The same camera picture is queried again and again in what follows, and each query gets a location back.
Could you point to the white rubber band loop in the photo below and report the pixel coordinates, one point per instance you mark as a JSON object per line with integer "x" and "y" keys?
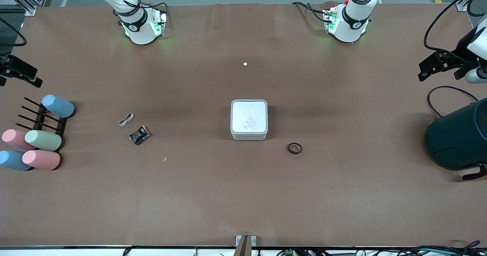
{"x": 122, "y": 123}

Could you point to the dark teal round container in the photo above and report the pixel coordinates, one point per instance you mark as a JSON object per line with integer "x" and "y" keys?
{"x": 456, "y": 138}

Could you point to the black tape roll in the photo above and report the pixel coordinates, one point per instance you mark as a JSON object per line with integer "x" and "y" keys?
{"x": 290, "y": 148}

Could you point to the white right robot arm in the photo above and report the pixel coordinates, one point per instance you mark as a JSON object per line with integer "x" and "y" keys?
{"x": 140, "y": 29}

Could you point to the metal table edge bracket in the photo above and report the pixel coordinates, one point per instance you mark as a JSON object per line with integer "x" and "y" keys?
{"x": 245, "y": 244}

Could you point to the pink plastic cup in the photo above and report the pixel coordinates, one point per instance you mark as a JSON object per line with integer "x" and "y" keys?
{"x": 14, "y": 138}
{"x": 41, "y": 160}

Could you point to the green terminal connector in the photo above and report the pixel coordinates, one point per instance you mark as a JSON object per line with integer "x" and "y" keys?
{"x": 289, "y": 252}

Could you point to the light green plastic cup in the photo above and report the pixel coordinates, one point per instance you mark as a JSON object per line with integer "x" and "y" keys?
{"x": 43, "y": 140}

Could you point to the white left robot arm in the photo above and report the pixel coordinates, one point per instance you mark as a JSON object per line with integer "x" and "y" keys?
{"x": 352, "y": 26}

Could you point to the light blue plastic cup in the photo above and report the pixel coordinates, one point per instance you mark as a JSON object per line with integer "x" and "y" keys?
{"x": 13, "y": 161}
{"x": 58, "y": 106}

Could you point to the white square lidded bin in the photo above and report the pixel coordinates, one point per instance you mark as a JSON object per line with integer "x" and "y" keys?
{"x": 249, "y": 119}

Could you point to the black cup rack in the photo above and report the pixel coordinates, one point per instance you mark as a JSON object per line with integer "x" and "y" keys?
{"x": 39, "y": 117}

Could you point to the black snack wrapper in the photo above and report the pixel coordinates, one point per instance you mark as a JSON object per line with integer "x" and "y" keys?
{"x": 139, "y": 135}

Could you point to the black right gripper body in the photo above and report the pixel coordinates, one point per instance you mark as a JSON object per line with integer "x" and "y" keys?
{"x": 7, "y": 66}

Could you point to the black curved foot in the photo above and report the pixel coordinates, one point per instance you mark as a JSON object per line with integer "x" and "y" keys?
{"x": 475, "y": 174}

